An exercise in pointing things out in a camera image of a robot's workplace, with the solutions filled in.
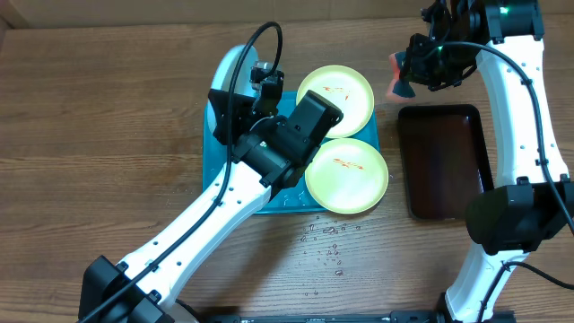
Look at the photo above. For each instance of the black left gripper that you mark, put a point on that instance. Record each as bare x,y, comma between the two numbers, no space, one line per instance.
221,128

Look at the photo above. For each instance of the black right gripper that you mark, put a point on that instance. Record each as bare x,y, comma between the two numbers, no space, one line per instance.
415,74

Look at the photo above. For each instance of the red black sponge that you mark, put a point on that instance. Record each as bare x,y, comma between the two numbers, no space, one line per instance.
399,90

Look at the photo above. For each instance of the yellow-green plate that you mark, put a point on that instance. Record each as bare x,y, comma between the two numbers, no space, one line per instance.
348,90
347,176

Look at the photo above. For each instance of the light blue plate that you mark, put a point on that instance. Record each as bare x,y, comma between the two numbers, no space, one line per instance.
223,74

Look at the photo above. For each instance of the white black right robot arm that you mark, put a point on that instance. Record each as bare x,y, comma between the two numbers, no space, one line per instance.
532,199

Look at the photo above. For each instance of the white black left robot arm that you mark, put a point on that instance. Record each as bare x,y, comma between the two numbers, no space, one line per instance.
272,153

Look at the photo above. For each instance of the teal plastic tray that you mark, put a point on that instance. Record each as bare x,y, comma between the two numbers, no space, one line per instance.
289,200

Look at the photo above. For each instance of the black water tray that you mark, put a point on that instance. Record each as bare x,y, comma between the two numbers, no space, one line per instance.
444,158

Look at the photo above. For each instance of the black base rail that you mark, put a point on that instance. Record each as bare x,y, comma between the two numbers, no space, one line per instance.
396,316

